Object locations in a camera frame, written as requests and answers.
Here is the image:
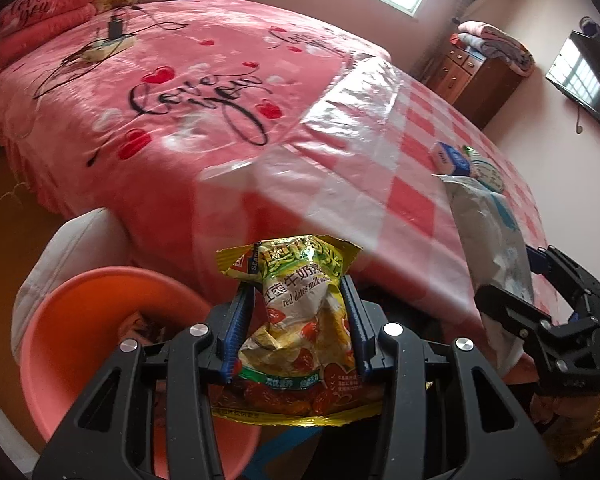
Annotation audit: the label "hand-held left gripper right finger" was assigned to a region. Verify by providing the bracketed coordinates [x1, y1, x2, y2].
[337, 275, 561, 480]

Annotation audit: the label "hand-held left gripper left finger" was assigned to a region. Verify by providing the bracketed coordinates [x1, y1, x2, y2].
[32, 287, 256, 480]

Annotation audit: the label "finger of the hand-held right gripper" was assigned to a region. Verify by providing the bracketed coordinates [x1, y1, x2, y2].
[475, 285, 551, 356]
[526, 246, 598, 306]

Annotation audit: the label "yellow snack packet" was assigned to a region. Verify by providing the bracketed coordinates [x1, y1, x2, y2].
[211, 234, 386, 428]

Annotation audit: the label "white paper bag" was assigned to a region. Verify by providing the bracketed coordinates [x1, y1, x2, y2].
[432, 172, 536, 376]

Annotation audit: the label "white blue wipes packet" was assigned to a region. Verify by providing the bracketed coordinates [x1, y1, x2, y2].
[430, 141, 470, 177]

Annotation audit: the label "orange plastic bin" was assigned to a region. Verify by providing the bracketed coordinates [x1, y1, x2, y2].
[17, 266, 263, 480]

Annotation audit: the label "brown snack wrapper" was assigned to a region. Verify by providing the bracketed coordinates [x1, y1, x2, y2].
[117, 310, 181, 348]

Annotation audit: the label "green white packet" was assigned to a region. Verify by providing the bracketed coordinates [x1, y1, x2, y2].
[461, 145, 506, 193]

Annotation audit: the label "red white checked tablecloth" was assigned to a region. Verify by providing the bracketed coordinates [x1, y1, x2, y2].
[197, 55, 553, 376]

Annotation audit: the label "black television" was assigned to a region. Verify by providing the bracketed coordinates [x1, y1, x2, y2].
[545, 30, 600, 133]

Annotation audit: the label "brown wooden cabinet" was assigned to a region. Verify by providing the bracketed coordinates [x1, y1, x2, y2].
[422, 32, 526, 131]

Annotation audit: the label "pink grey folded blanket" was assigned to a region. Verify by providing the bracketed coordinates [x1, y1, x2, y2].
[455, 20, 536, 78]

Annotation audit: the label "pink printed bed blanket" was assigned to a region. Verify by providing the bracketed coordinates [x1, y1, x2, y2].
[0, 0, 396, 266]

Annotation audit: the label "white power strip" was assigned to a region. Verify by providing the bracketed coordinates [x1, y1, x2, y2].
[80, 35, 138, 63]

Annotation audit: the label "pink pillows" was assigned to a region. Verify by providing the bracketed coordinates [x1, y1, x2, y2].
[0, 5, 96, 68]

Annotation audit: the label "pink printed folded blanket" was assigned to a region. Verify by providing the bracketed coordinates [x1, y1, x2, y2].
[0, 0, 98, 36]

